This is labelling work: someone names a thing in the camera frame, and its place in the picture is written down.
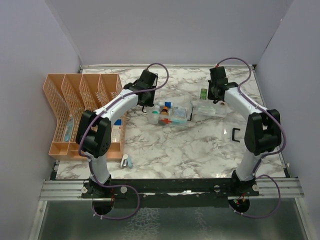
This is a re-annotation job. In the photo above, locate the cotton swab pack teal header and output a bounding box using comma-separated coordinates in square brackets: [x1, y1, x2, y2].
[171, 119, 188, 126]

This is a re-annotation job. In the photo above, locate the white disinfectant bottle green label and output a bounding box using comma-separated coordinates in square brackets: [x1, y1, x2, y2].
[151, 105, 160, 125]

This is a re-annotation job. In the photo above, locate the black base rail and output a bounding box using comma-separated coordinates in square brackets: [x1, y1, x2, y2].
[81, 178, 259, 209]

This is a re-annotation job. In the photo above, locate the brown bottle orange cap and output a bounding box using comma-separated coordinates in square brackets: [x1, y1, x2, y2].
[159, 106, 169, 125]

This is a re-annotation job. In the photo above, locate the white teal thermometer case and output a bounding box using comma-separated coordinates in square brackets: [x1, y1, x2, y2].
[120, 154, 133, 169]

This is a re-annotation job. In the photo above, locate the white gauze pouch blue print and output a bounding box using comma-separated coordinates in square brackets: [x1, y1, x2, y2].
[111, 119, 122, 143]

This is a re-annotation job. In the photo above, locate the orange plastic file organizer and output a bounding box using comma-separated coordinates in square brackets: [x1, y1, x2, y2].
[43, 73, 123, 161]

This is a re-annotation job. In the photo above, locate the clear box lid black handle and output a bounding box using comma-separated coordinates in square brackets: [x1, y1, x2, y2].
[216, 118, 247, 162]

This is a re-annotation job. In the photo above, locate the clear plastic tray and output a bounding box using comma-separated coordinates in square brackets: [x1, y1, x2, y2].
[192, 99, 228, 117]

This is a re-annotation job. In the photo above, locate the small items pack teal header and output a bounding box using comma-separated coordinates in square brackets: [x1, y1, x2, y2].
[173, 106, 188, 119]

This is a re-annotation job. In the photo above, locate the clear plastic medicine box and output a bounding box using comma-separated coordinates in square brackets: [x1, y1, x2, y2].
[145, 95, 193, 127]

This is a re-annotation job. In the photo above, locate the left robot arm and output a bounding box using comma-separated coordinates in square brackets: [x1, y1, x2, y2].
[76, 69, 158, 198]

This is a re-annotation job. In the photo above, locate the teal white dressing packet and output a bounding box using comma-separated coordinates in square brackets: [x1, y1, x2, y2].
[197, 105, 216, 115]

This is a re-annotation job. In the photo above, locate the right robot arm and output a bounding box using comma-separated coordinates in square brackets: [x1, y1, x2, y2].
[207, 66, 282, 196]

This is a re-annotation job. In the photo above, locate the small green packet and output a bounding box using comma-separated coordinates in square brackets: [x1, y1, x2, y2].
[199, 88, 208, 100]

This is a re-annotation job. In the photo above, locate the blue item in organizer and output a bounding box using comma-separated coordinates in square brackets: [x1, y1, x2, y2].
[63, 115, 74, 142]

